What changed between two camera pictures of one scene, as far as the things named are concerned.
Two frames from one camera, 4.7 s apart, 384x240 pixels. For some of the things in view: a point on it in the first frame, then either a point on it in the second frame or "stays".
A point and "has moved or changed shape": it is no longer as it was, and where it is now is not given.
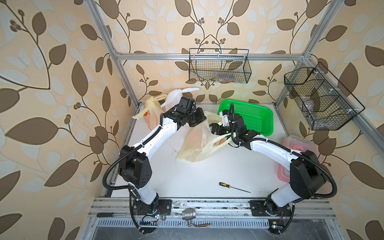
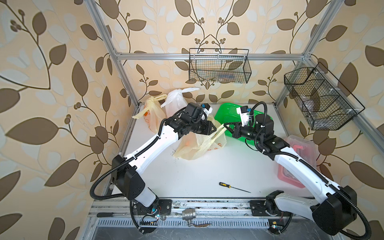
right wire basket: (325, 103) stays
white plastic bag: (172, 96) stays
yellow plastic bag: (199, 143) has moved or changed shape
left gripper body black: (197, 117) -> (202, 127)
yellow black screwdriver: (229, 186) stays
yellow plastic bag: (153, 110) stays
